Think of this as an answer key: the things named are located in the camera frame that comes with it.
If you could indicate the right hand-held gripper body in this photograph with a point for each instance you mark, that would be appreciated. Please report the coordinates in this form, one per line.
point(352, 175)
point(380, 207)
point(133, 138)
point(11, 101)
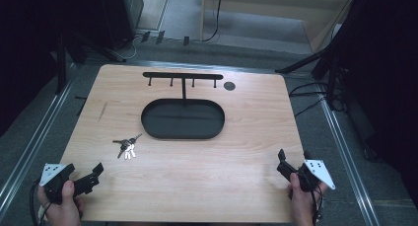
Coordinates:
point(315, 173)

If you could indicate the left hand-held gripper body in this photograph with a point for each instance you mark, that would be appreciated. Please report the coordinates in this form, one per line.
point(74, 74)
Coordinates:
point(54, 181)

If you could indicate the bunch of keys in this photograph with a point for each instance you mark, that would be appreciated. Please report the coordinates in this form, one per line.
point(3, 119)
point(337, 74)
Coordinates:
point(127, 147)

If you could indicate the black key holder with tray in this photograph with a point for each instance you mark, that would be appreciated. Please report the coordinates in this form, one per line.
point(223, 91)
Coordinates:
point(182, 119)

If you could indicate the person's left hand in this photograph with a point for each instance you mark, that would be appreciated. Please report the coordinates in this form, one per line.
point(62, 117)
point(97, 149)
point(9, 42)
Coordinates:
point(64, 208)

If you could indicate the person's right hand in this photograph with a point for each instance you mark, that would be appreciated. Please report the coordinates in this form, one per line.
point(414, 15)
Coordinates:
point(302, 204)

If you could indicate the black round table grommet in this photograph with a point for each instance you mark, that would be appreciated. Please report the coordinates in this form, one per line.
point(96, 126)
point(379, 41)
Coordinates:
point(229, 86)

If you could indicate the black metal stand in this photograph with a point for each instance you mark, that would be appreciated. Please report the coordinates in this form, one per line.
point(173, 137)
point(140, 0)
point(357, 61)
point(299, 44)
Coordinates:
point(62, 61)
point(328, 68)

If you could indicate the light wooden furniture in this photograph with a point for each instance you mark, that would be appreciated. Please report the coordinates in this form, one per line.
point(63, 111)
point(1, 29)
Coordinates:
point(279, 5)

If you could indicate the dark cabinet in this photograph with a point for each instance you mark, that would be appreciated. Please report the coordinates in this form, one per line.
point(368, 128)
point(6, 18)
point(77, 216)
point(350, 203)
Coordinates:
point(121, 15)

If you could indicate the metal floor rail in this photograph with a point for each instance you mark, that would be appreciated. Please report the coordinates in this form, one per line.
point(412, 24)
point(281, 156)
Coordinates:
point(348, 153)
point(29, 147)

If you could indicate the small black floor bracket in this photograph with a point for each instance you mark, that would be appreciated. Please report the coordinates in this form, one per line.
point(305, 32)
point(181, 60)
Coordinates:
point(145, 36)
point(160, 37)
point(186, 40)

